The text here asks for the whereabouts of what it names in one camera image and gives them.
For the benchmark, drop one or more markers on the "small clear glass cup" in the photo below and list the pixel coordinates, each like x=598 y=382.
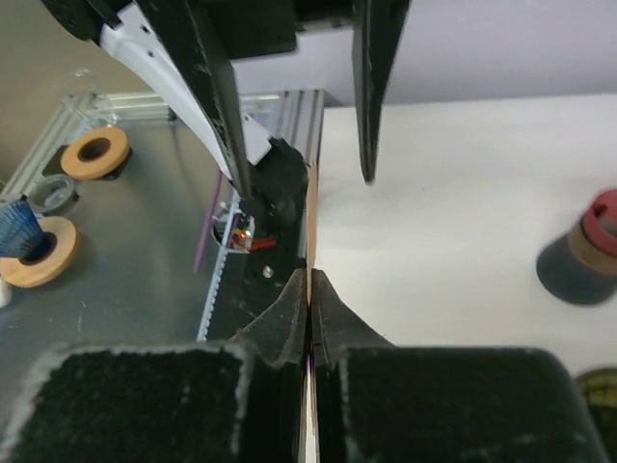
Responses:
x=53 y=195

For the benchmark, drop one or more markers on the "blue glass dripper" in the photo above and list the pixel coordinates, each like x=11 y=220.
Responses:
x=22 y=236

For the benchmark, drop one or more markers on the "black red carafe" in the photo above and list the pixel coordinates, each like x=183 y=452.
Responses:
x=579 y=267

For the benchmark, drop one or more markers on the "dark green dripper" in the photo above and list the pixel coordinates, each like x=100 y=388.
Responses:
x=598 y=386

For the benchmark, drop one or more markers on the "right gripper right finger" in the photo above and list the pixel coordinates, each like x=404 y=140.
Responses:
x=375 y=401

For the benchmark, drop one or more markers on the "brown paper coffee filter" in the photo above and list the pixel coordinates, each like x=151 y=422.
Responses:
x=310 y=441

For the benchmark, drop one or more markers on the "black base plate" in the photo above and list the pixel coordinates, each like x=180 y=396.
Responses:
x=270 y=261

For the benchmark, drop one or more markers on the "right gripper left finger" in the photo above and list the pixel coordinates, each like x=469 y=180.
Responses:
x=236 y=400

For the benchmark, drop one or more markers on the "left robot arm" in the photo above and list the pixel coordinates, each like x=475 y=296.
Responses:
x=278 y=174

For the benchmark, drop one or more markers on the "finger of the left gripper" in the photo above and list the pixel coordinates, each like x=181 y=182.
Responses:
x=378 y=28
x=188 y=34

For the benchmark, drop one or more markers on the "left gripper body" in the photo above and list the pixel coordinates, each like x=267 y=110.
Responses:
x=251 y=29

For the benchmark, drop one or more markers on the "grey cable duct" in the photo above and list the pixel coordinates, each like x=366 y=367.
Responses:
x=221 y=317

